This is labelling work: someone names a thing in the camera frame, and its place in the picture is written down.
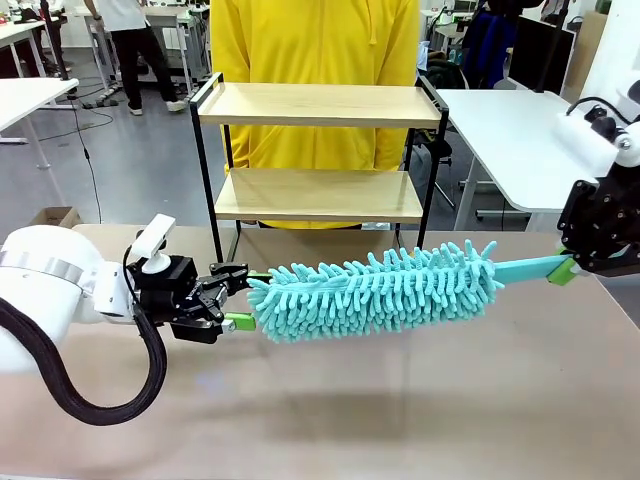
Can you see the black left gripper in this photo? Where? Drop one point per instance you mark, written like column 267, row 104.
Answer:
column 170, row 300

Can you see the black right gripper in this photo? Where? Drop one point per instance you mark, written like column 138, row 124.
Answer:
column 627, row 182

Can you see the teal microfibre duster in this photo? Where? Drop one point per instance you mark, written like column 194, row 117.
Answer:
column 375, row 300

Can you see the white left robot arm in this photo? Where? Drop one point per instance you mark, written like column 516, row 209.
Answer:
column 40, row 280

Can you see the large white table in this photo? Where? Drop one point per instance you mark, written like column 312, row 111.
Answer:
column 500, row 130

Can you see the black monitor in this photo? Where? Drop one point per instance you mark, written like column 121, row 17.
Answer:
column 530, row 55

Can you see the brown cardboard box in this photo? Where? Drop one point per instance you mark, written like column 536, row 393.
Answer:
column 52, row 216

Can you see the blue jacket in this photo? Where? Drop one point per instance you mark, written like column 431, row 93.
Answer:
column 485, row 50

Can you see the background person dark trousers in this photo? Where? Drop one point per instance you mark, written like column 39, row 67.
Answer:
column 140, row 55

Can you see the person in yellow hoodie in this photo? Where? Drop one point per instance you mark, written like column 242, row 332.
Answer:
column 315, row 40

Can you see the small white side table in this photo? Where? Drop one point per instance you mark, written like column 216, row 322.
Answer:
column 30, row 95

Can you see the black stand pole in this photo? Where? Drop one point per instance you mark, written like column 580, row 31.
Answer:
column 55, row 40

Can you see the white background desk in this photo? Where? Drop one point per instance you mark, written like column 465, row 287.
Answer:
column 20, row 30

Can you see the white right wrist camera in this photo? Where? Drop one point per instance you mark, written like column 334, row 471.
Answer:
column 582, row 145

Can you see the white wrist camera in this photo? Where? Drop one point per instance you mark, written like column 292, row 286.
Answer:
column 582, row 145
column 155, row 237

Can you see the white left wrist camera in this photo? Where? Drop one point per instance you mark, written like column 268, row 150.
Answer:
column 155, row 237

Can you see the black frame wooden shelf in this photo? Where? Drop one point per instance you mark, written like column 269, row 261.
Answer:
column 320, row 105

